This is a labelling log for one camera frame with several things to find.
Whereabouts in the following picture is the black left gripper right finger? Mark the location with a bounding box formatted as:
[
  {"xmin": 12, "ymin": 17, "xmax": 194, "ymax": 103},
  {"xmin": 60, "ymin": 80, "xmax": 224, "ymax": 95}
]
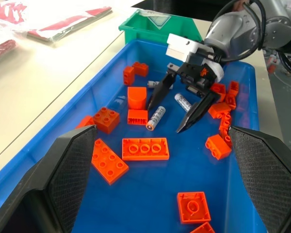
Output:
[{"xmin": 228, "ymin": 125, "xmax": 291, "ymax": 233}]

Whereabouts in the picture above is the orange upturned long brick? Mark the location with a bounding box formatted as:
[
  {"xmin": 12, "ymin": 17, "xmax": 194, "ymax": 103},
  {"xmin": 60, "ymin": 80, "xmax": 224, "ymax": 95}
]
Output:
[{"xmin": 121, "ymin": 137, "xmax": 170, "ymax": 162}]

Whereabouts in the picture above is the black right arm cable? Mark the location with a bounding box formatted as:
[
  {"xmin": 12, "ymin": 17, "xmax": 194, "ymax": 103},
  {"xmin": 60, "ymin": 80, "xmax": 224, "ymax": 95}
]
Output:
[{"xmin": 212, "ymin": 0, "xmax": 268, "ymax": 63}]

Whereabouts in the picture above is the orange eight-stud flat plate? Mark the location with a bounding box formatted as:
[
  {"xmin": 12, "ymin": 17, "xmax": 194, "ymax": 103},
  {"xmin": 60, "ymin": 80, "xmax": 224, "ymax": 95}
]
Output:
[{"xmin": 90, "ymin": 138, "xmax": 130, "ymax": 186}]

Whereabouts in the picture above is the green plastic bin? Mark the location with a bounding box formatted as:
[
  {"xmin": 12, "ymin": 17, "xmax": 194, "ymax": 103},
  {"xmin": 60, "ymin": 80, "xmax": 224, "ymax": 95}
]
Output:
[{"xmin": 118, "ymin": 9, "xmax": 205, "ymax": 47}]

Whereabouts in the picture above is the orange four-stud brick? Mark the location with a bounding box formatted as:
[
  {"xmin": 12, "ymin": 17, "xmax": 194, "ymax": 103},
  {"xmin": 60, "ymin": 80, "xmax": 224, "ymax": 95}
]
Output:
[{"xmin": 92, "ymin": 106, "xmax": 121, "ymax": 135}]

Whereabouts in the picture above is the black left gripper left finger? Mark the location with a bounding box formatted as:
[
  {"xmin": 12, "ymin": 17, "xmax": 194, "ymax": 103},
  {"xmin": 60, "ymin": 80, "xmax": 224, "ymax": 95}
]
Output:
[{"xmin": 0, "ymin": 125, "xmax": 98, "ymax": 233}]

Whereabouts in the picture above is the silver AA battery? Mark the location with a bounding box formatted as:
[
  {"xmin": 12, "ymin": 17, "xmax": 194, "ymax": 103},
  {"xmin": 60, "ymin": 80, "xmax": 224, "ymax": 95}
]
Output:
[
  {"xmin": 147, "ymin": 80, "xmax": 174, "ymax": 89},
  {"xmin": 145, "ymin": 105, "xmax": 167, "ymax": 131},
  {"xmin": 174, "ymin": 93, "xmax": 193, "ymax": 113}
]

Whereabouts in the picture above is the orange two-stud brick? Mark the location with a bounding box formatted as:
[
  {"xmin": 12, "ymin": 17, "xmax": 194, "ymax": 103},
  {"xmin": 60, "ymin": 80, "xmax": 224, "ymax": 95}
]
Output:
[
  {"xmin": 131, "ymin": 61, "xmax": 149, "ymax": 78},
  {"xmin": 205, "ymin": 133, "xmax": 233, "ymax": 161},
  {"xmin": 123, "ymin": 66, "xmax": 136, "ymax": 86}
]

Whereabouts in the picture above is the orange upturned square brick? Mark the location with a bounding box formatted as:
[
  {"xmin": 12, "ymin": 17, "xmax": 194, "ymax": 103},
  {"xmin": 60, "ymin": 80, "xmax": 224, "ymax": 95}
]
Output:
[{"xmin": 177, "ymin": 191, "xmax": 212, "ymax": 225}]

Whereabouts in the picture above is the red item in plastic bag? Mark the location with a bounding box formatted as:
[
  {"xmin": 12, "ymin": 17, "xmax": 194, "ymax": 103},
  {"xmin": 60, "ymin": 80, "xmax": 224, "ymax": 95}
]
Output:
[
  {"xmin": 0, "ymin": 0, "xmax": 28, "ymax": 25},
  {"xmin": 0, "ymin": 39, "xmax": 17, "ymax": 62}
]

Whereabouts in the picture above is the orange rounded block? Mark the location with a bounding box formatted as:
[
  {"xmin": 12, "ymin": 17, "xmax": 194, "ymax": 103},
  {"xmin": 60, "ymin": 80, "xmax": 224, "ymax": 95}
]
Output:
[{"xmin": 127, "ymin": 86, "xmax": 147, "ymax": 111}]

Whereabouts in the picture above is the blue plastic bin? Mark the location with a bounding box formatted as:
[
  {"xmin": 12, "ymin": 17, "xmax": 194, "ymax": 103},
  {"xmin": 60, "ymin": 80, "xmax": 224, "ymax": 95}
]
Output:
[{"xmin": 0, "ymin": 39, "xmax": 268, "ymax": 233}]

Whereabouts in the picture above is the red white packet in plastic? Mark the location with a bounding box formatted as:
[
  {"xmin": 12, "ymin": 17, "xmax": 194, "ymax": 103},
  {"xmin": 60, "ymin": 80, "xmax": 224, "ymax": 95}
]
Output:
[{"xmin": 26, "ymin": 6, "xmax": 113, "ymax": 49}]

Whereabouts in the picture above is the triangle label sheet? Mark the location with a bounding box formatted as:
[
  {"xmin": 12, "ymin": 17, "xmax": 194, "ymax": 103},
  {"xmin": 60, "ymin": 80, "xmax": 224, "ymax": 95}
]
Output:
[{"xmin": 147, "ymin": 14, "xmax": 172, "ymax": 28}]

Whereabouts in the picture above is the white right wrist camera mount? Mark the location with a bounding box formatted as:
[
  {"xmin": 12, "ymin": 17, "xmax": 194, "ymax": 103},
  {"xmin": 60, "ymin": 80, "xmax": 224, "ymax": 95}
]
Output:
[{"xmin": 165, "ymin": 33, "xmax": 225, "ymax": 83}]

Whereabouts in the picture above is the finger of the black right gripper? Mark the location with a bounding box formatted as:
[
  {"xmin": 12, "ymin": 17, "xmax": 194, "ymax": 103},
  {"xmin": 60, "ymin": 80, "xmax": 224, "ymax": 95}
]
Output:
[
  {"xmin": 147, "ymin": 72, "xmax": 178, "ymax": 111},
  {"xmin": 176, "ymin": 92, "xmax": 215, "ymax": 133}
]

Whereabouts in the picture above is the orange brick on its side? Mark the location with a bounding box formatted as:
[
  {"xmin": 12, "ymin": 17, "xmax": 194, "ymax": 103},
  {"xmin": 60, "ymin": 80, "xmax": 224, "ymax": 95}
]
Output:
[{"xmin": 127, "ymin": 109, "xmax": 149, "ymax": 126}]

